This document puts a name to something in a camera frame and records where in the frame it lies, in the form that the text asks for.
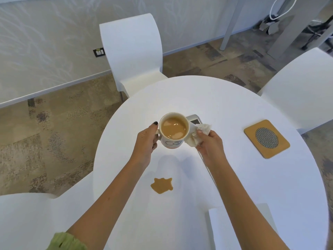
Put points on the person's right hand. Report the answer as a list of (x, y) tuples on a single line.
[(212, 149)]

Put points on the person's left hand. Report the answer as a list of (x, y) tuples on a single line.
[(144, 143)]

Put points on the person's left thumb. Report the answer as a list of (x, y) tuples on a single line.
[(152, 128)]

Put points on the person's right thumb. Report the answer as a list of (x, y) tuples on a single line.
[(203, 133)]

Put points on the white tissue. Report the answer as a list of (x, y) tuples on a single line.
[(193, 139)]

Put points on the white printed mug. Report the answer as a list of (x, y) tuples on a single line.
[(171, 143)]

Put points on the person's left forearm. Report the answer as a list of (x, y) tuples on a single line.
[(111, 203)]

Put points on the person's right forearm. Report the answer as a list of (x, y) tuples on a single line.
[(242, 205)]

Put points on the light brown milky coffee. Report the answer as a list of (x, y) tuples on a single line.
[(173, 127)]

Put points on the brown coffee spill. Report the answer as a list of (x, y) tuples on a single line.
[(161, 186)]

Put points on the cork coaster with mesh circle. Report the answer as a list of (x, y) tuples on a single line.
[(266, 139)]

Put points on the white plastic chair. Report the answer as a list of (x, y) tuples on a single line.
[(132, 54), (301, 91), (31, 218)]

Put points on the white folded paper napkin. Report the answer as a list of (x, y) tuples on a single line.
[(221, 231)]

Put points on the grey floor power box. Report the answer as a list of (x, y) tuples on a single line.
[(269, 25)]

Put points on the white desk with legs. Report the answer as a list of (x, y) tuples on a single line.
[(285, 31)]

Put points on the green sleeve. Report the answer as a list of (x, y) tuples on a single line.
[(66, 243)]

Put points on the black office chair base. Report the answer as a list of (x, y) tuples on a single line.
[(318, 31)]

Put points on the black wall socket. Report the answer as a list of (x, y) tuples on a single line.
[(98, 52)]

